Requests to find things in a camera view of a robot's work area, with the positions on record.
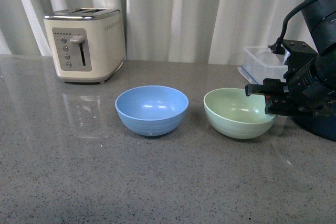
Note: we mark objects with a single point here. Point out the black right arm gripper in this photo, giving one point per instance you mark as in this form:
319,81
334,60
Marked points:
311,90

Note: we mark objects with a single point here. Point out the green bowl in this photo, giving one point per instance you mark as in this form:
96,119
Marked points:
236,115

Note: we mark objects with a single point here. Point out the blue bowl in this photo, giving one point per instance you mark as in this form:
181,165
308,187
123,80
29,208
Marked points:
152,110

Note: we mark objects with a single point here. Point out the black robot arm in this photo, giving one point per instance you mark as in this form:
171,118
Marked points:
319,16

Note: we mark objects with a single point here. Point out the clear plastic container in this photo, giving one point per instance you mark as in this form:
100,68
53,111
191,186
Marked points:
267,65

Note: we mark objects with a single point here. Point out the blue-rimmed container lid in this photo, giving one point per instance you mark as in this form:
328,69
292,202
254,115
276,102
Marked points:
247,72

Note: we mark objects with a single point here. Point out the dark blue pot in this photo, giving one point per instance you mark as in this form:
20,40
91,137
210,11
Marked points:
317,125

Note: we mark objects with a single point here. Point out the white curtain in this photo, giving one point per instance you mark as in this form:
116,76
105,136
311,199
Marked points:
209,31

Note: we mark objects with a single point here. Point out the cream two-slot toaster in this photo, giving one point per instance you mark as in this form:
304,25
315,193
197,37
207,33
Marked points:
87,43

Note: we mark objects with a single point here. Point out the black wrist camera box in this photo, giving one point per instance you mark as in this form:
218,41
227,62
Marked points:
297,54

